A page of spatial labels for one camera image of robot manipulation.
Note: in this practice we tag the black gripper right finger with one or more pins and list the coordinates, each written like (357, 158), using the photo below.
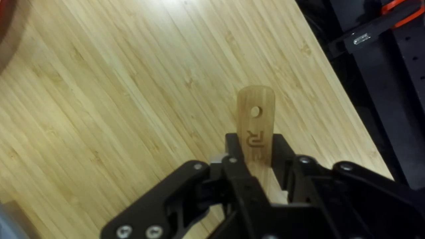
(362, 199)

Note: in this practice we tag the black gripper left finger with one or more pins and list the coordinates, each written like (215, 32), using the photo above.
(176, 199)

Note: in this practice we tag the wooden slotted spatula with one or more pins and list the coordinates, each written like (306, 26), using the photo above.
(255, 99)

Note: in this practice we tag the red round plate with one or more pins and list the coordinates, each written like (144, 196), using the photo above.
(10, 30)

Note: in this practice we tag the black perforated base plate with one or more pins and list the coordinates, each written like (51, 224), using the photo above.
(389, 97)

